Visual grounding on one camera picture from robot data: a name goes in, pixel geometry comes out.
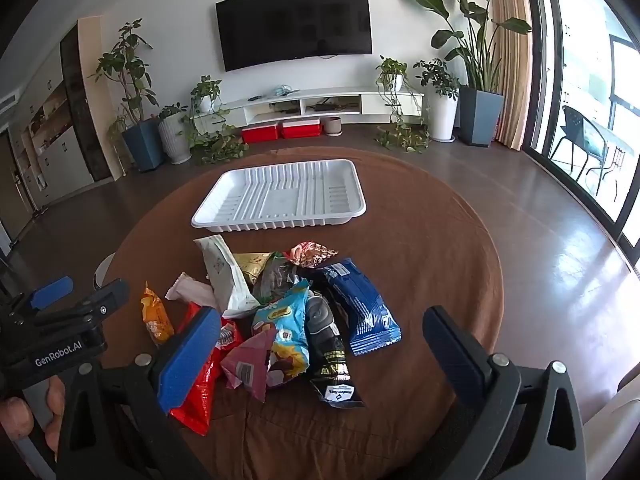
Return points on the person's left hand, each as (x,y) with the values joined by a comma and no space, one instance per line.
(15,420)

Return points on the bushy plant in tall white pot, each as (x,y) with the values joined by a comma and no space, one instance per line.
(442,115)

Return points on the beige curtain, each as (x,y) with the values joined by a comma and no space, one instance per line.
(512,85)

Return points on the black sliding glass door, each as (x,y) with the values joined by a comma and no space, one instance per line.
(542,60)

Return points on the orange snack packet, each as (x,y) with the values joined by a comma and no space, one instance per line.
(155,317)

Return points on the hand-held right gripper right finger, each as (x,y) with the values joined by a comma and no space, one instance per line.
(450,355)

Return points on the round white stool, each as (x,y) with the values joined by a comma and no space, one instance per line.
(104,270)

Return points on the white wall cabinet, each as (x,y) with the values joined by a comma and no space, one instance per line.
(65,160)

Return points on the plant in white ribbed pot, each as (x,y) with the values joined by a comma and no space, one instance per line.
(174,140)

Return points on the dark blue snack packet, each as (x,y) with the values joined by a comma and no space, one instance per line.
(365,315)

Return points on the brown tablecloth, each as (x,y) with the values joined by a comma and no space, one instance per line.
(425,240)

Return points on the white snack packet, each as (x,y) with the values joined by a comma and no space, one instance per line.
(225,275)

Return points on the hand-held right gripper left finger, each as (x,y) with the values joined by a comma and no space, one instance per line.
(187,355)

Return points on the empty beige flower pot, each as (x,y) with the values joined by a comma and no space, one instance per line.
(331,126)

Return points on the white plastic tray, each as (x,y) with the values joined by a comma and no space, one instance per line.
(280,195)

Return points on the black wall television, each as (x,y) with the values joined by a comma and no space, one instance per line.
(295,25)

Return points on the brown entrance door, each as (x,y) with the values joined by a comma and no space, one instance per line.
(12,200)

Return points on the large-leaf plant in grey pot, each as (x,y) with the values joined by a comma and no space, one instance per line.
(480,117)

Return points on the black balcony chair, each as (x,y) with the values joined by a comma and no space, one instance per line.
(575,130)

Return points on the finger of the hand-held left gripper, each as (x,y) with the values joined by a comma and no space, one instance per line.
(50,292)
(95,302)

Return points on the black snack packet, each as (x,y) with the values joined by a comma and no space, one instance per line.
(330,355)

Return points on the tall plant in blue pot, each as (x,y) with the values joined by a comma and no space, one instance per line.
(142,145)

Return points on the trailing plant in white pot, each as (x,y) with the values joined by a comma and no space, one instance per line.
(215,145)
(392,72)

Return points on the white television cabinet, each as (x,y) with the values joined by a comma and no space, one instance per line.
(385,102)

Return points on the gold snack packet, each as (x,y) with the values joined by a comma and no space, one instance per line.
(252,265)

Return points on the light blue snack packet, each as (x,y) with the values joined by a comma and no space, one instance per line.
(282,320)

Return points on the grey green clear snack packet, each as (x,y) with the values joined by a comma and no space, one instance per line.
(277,280)

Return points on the red brown patterned snack packet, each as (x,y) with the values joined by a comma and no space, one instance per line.
(310,255)

